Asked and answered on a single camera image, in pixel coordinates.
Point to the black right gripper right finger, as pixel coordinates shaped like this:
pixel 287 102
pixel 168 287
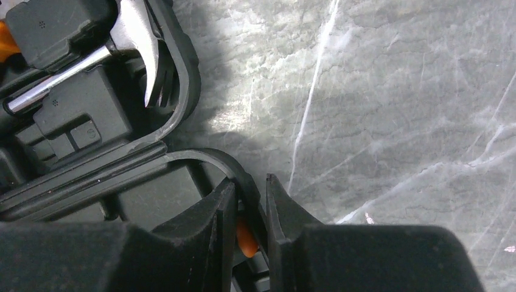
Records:
pixel 307 255

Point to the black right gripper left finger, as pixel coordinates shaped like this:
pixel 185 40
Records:
pixel 191 252

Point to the black tool case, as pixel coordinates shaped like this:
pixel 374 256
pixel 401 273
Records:
pixel 65 159

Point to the steel claw hammer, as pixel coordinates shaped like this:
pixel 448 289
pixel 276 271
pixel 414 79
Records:
pixel 132 34

